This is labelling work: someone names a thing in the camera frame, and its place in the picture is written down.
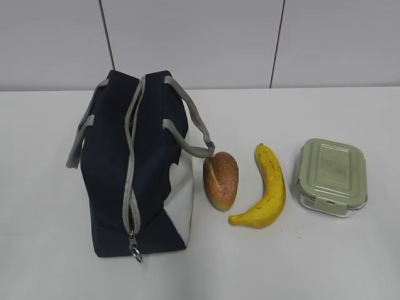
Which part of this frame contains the brown bread roll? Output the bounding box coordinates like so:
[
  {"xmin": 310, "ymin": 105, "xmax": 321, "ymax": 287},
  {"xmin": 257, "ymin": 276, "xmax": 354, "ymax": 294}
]
[{"xmin": 203, "ymin": 151, "xmax": 239, "ymax": 211}]

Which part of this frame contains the navy blue lunch bag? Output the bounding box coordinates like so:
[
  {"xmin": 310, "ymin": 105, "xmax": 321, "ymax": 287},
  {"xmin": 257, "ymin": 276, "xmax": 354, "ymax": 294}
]
[{"xmin": 65, "ymin": 69, "xmax": 216, "ymax": 264}]

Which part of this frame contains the yellow banana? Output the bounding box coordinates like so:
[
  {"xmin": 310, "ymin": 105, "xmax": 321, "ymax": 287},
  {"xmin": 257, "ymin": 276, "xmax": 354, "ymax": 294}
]
[{"xmin": 228, "ymin": 143, "xmax": 286, "ymax": 229}]

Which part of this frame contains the green lidded glass container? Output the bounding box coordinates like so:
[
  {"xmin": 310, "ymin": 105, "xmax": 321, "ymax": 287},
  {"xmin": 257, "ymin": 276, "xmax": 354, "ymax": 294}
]
[{"xmin": 294, "ymin": 138, "xmax": 368, "ymax": 218}]

